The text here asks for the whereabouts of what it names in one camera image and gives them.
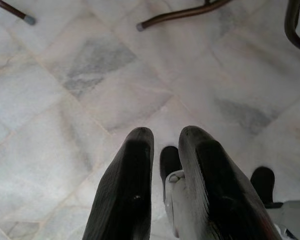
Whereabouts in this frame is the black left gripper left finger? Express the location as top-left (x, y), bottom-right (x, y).
top-left (81, 126), bottom-right (155, 240)

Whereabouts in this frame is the black robot left foot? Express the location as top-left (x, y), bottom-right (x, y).
top-left (159, 146), bottom-right (183, 188)

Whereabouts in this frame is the grey robot left leg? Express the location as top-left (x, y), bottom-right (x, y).
top-left (163, 169), bottom-right (211, 239)

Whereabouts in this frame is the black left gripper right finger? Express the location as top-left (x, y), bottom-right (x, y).
top-left (177, 125), bottom-right (283, 240)

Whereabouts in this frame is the black robot right foot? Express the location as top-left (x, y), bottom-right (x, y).
top-left (249, 166), bottom-right (284, 210)

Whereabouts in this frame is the black robot foot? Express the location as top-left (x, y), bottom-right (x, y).
top-left (159, 146), bottom-right (183, 188)
top-left (249, 166), bottom-right (284, 210)

